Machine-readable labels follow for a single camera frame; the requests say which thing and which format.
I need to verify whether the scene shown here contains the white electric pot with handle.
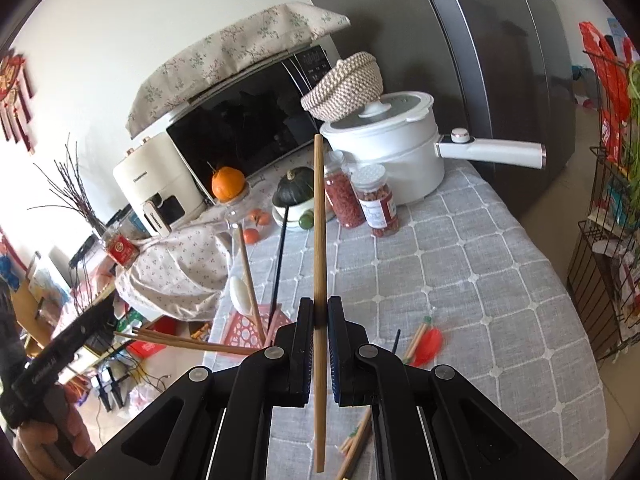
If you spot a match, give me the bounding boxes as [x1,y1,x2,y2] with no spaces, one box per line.
[320,91,547,206]

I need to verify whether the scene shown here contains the red wall hanging ornament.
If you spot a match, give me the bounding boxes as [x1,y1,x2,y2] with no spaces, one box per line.
[0,50,38,153]

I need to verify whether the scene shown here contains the dark green squash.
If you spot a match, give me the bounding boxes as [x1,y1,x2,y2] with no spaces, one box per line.
[277,167,317,207]

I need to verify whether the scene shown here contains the white plastic spoon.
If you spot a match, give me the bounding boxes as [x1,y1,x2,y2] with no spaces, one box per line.
[228,275,251,317]

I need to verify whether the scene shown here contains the red cardboard box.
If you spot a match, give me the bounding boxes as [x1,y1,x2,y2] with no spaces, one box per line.
[125,340,167,359]

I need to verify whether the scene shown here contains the floral cloth microwave cover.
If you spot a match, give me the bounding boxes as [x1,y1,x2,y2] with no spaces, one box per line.
[125,2,351,138]

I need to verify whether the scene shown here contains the cream air fryer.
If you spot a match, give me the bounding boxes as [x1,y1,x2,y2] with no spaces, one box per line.
[112,132,208,235]

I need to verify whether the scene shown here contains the jar of red goji berries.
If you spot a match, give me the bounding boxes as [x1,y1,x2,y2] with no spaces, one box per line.
[322,151,367,229]

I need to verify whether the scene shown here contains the painted wooden chopstick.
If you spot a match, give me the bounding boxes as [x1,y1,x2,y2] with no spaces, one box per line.
[337,406,373,453]
[401,317,431,358]
[334,422,375,480]
[404,324,433,362]

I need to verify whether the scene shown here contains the woven rope basket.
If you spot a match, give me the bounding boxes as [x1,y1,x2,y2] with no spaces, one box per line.
[301,51,384,122]

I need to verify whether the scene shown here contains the clear glass stand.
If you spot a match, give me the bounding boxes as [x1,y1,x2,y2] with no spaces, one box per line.
[215,195,252,233]

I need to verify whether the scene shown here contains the dark grey refrigerator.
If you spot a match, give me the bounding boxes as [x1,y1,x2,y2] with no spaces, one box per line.
[285,0,576,221]

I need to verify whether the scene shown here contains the black wire rack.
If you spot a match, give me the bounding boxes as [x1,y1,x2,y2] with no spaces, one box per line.
[567,50,640,361]

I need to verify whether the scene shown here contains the plain wooden chopstick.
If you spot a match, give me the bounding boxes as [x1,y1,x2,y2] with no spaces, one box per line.
[114,330,253,357]
[313,134,329,474]
[131,326,216,348]
[236,223,267,347]

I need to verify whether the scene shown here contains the person's left hand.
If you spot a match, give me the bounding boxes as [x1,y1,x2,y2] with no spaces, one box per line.
[20,390,97,478]

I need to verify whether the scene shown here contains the large orange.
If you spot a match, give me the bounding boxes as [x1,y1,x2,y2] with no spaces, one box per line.
[211,166,246,202]

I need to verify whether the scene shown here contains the pink perforated utensil holder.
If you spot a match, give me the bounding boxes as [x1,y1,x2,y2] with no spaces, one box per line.
[202,304,295,358]

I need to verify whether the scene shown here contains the tangle of floor cables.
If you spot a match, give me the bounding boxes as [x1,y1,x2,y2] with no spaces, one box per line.
[95,355,171,412]

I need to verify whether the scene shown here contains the white ceramic dish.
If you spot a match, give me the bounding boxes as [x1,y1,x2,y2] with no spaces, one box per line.
[272,200,337,232]

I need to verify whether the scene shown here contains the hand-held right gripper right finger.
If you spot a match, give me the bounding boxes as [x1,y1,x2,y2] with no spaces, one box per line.
[327,296,576,480]

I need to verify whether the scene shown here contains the red plastic spoon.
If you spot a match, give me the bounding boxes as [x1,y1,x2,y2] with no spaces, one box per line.
[412,327,444,367]

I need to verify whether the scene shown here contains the bunch of green vegetables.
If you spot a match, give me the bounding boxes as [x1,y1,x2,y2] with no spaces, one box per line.
[627,60,640,181]

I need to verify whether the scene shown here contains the red plastic bag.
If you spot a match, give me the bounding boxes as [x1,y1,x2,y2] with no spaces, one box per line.
[579,21,633,161]

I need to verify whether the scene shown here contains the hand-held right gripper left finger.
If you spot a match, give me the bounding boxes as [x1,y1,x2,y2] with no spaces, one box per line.
[95,297,317,480]

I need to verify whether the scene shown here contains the small-flower print cloth cover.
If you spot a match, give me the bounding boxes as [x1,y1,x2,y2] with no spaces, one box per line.
[116,220,236,321]

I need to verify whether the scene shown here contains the wall poster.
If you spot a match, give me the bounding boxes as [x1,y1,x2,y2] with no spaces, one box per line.
[607,17,637,56]

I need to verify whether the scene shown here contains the red label jar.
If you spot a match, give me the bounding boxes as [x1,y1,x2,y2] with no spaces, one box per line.
[350,164,401,238]

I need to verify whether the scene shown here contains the dried bare branches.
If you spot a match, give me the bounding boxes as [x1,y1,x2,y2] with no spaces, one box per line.
[27,132,108,237]

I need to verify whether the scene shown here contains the black microwave oven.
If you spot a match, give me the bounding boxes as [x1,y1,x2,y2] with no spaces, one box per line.
[165,44,336,202]

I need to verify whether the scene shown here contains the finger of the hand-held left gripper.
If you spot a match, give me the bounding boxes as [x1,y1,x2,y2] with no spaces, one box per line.
[52,301,119,361]

